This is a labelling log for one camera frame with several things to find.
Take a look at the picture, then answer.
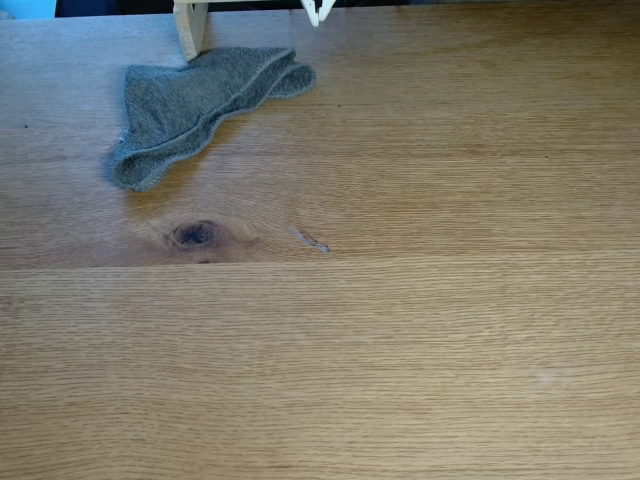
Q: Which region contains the grey terry cleaning cloth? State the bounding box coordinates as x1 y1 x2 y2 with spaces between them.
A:
110 46 318 193

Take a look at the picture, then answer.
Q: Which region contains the light wooden stand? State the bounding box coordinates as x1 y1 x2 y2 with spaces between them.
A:
172 0 307 63

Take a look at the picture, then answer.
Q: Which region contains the light blue background object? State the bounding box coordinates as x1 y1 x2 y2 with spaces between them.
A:
0 0 57 20

